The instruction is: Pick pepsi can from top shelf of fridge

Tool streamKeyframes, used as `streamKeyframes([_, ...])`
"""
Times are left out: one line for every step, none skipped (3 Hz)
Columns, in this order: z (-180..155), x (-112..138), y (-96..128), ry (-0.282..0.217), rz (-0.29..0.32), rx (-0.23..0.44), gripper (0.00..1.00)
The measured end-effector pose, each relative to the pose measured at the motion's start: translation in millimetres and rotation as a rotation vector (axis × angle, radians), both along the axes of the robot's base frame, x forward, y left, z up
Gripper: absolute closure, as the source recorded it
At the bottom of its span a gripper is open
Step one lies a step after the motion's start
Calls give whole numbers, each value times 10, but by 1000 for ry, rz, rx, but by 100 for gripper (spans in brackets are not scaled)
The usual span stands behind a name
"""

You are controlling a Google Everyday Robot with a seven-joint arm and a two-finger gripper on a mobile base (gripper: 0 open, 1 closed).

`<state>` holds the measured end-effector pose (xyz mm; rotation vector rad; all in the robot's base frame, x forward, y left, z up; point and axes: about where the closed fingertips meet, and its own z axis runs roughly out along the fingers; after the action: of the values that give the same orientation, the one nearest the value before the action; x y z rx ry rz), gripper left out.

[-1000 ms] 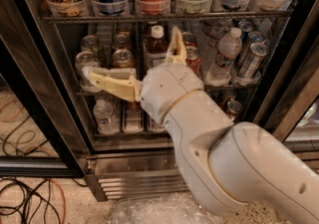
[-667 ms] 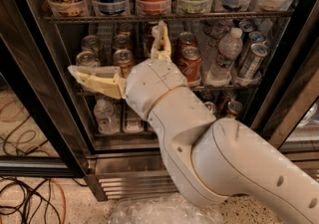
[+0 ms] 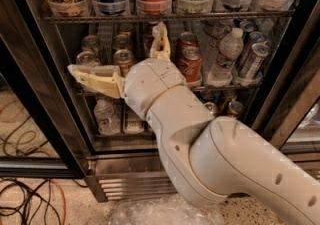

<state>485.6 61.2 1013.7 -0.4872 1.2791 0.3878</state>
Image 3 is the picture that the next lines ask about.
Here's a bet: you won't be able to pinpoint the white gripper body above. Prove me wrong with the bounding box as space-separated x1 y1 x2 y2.
124 58 186 120

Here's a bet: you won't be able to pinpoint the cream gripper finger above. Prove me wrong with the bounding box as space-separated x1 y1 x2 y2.
150 22 171 61
68 64 125 99

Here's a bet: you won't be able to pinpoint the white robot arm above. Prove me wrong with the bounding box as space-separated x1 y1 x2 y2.
68 58 320 225

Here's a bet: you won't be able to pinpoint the gold can front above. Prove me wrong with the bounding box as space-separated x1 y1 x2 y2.
113 49 136 77

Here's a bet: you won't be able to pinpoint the red coca-cola can behind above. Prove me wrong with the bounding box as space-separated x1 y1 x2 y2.
177 32 198 52

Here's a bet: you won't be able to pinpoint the silver can front left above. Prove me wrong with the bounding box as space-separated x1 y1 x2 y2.
76 51 100 67

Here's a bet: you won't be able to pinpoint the red coca-cola can front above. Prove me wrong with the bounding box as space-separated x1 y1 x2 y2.
177 46 202 87

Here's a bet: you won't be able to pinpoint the water bottle bottom shelf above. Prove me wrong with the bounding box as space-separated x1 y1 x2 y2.
94 99 120 136

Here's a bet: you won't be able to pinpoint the gold can middle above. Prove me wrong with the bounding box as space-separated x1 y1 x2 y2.
112 34 133 52

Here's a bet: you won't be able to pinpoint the blue pepsi can bottom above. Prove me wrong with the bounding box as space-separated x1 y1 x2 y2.
204 102 218 116

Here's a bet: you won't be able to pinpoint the stainless steel beverage fridge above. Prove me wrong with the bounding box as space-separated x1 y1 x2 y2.
9 0 320 203

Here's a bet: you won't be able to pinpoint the open glass fridge door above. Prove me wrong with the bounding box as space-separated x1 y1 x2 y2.
0 0 89 178

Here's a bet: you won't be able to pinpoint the gold can bottom shelf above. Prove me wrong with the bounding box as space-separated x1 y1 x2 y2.
227 101 244 118

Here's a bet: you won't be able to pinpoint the white slim can behind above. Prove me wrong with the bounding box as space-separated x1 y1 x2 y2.
241 31 267 56

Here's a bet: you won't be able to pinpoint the white slim can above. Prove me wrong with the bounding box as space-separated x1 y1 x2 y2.
241 31 267 56
239 43 270 79

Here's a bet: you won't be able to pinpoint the white slim can front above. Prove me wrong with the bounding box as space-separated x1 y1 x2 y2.
239 43 270 79

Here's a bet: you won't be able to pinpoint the brown tea bottle middle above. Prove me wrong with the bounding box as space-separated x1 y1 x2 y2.
143 22 158 57

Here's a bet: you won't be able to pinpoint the clear water bottle middle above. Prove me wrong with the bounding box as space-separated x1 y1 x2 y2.
207 27 244 87

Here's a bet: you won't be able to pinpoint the clear plastic bag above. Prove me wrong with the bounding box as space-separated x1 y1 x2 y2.
108 194 225 225

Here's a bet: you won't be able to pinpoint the orange floor cable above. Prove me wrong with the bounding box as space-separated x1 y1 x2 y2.
0 99 68 225

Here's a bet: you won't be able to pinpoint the middle wire shelf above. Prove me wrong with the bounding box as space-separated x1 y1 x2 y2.
77 83 261 96

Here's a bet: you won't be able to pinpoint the black floor cables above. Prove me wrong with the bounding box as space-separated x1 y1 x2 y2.
0 115 88 225

